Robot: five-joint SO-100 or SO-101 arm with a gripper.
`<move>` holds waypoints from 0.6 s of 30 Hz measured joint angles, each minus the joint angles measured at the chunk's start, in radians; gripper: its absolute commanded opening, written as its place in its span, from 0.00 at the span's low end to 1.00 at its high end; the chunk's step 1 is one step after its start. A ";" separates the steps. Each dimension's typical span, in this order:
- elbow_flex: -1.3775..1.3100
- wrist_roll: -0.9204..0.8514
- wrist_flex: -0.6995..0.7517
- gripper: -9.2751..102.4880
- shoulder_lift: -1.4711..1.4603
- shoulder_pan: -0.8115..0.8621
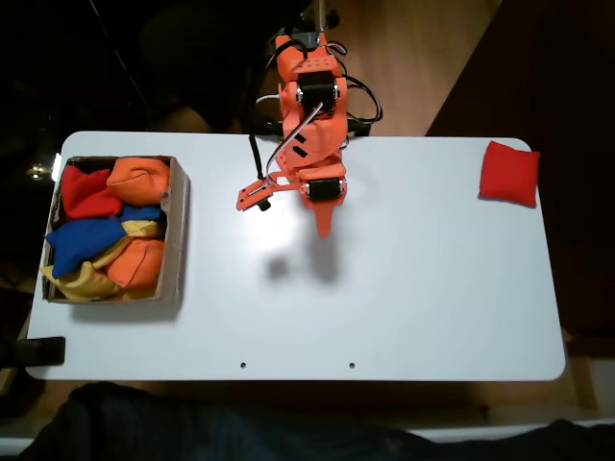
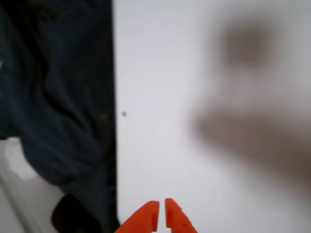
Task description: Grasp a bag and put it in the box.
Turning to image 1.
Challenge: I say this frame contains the red bean bag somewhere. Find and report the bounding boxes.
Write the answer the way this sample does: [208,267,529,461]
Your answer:
[61,164,125,223]
[478,140,541,209]

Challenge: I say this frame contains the cardboard box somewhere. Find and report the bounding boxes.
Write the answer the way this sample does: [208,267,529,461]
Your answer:
[41,154,192,307]

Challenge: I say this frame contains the orange bean bag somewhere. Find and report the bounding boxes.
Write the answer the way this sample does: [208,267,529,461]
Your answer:
[105,157,173,208]
[105,238,167,291]

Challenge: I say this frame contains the yellow bean bag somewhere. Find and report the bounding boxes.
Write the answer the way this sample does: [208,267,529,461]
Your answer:
[91,219,165,270]
[40,261,160,303]

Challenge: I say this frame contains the blue bean bag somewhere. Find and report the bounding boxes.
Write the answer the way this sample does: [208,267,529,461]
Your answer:
[45,205,163,279]

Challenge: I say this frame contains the person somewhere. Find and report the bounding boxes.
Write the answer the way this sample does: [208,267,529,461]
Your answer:
[18,381,615,461]

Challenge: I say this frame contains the dark brown furniture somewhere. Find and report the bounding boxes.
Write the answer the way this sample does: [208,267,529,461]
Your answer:
[425,0,615,337]

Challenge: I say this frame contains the small shiny metal object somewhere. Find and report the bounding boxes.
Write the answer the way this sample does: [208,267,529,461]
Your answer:
[26,152,62,182]

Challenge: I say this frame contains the black table clamp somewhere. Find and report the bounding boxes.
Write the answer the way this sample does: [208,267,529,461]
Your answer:
[0,335,66,370]

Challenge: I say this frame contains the white servo wire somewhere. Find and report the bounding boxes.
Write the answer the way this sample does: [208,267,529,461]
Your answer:
[268,100,324,167]

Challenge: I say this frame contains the black camera cable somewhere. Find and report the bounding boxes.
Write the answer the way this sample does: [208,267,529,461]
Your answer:
[247,133,281,189]

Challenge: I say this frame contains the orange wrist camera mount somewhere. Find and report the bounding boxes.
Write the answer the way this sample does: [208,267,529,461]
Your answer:
[234,168,308,213]

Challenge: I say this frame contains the white power cable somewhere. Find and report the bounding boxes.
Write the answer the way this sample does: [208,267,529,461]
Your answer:
[249,92,285,117]

